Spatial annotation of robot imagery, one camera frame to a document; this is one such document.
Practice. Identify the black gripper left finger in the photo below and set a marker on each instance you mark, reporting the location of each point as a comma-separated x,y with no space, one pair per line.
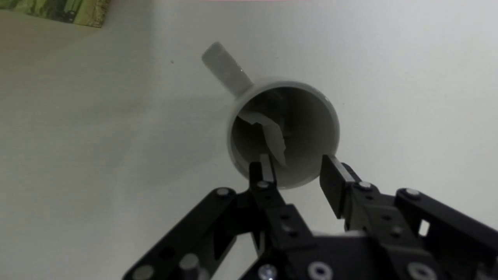
270,218

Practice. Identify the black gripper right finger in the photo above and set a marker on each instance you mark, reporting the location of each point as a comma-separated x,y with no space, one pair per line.
375,212

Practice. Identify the white ceramic cup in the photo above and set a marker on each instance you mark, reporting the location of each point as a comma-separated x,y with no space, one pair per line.
312,125

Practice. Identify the green open tea box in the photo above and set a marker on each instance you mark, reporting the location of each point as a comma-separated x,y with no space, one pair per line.
57,9

